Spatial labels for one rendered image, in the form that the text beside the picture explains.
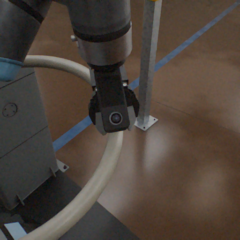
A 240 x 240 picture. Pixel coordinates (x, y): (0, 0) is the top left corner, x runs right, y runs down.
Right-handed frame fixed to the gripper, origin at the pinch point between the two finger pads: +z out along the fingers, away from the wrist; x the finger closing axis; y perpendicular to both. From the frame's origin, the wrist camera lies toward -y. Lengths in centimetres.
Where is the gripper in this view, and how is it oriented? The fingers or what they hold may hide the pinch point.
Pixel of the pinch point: (116, 131)
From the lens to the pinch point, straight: 56.0
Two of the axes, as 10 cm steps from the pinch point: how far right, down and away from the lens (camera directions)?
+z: 0.8, 6.3, 7.7
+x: -9.8, 1.8, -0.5
